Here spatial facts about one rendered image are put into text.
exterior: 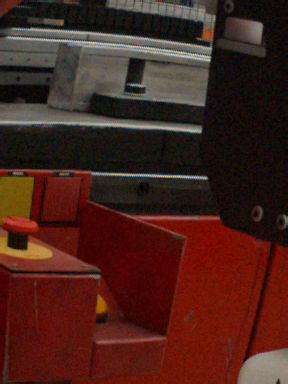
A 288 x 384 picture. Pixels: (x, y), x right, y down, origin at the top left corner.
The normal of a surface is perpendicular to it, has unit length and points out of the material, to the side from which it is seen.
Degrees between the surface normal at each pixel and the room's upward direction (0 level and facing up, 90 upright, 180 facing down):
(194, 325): 90
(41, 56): 90
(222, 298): 90
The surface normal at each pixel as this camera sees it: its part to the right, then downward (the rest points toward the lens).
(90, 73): 0.62, 0.22
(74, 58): -0.77, -0.02
